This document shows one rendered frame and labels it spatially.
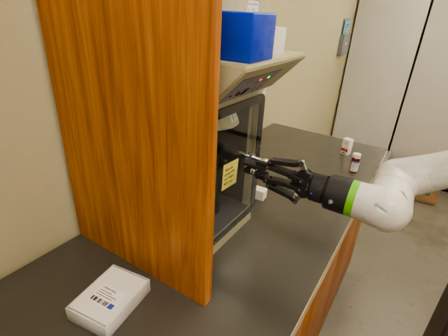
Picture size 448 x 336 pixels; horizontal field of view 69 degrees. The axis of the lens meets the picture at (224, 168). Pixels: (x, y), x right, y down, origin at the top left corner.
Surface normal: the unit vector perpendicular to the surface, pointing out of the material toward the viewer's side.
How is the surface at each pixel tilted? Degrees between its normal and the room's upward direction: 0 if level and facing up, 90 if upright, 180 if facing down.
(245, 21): 90
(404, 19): 90
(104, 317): 0
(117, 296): 0
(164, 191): 90
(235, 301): 0
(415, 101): 90
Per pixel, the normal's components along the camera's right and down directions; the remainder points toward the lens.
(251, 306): 0.04, -0.90
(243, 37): -0.54, 0.35
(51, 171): 0.84, 0.28
